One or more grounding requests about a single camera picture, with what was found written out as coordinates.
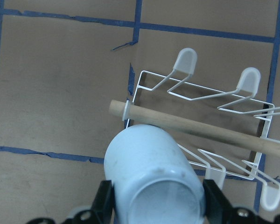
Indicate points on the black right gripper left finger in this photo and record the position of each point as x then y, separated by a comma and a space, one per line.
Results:
100, 212

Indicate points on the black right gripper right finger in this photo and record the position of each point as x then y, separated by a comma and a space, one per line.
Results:
220, 211

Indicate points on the light blue cup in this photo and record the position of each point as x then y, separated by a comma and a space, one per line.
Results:
153, 181

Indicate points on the white wire cup rack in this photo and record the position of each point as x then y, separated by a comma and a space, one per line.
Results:
234, 117

